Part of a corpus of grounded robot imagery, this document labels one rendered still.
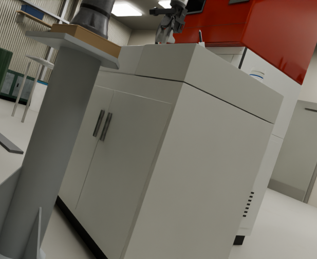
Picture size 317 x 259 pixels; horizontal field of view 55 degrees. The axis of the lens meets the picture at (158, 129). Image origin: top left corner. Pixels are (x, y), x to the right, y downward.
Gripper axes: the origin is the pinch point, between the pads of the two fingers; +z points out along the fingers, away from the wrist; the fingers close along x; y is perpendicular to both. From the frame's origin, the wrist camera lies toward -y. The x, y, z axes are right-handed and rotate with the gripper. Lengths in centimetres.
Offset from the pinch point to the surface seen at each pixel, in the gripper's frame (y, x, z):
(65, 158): -28, -12, 57
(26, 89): 97, 646, 89
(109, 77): -4.7, 26.2, 20.8
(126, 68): -4.7, 12.7, 14.4
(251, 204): 116, 0, 66
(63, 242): -10, 0, 99
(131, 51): -4.8, 13.4, 6.2
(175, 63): -4.6, -24.0, 8.9
